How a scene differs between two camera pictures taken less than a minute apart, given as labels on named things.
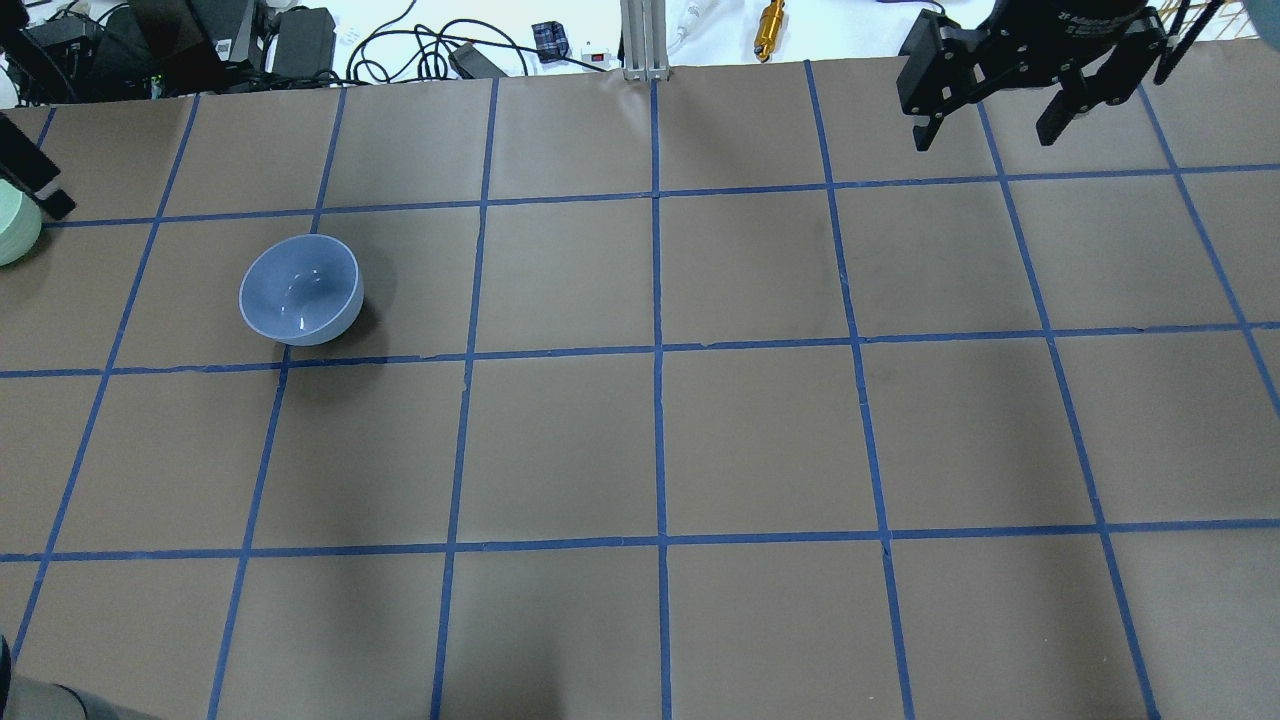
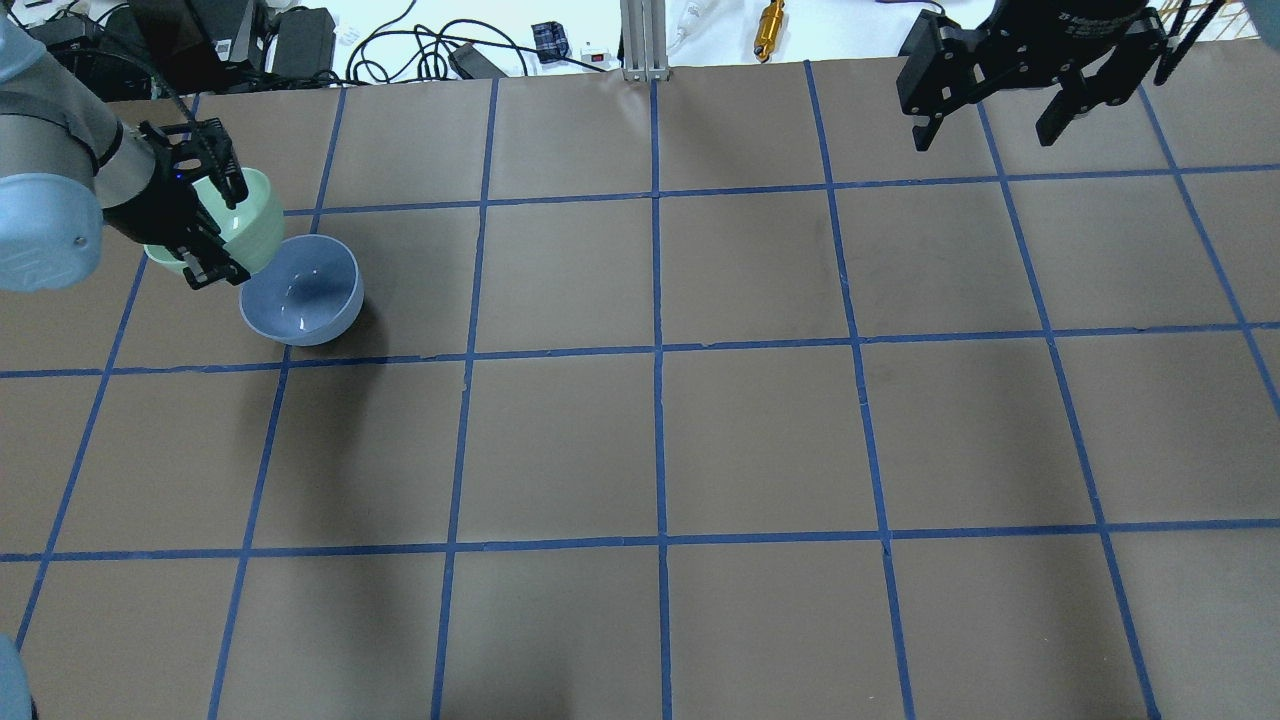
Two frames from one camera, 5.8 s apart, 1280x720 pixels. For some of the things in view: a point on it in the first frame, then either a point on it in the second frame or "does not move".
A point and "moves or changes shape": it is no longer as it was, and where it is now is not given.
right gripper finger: [924, 135] does not move
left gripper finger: [25, 164] to [207, 261]
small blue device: [551, 40] does not move
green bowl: [20, 224] moves or changes shape
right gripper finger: [1061, 111] does not move
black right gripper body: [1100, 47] does not move
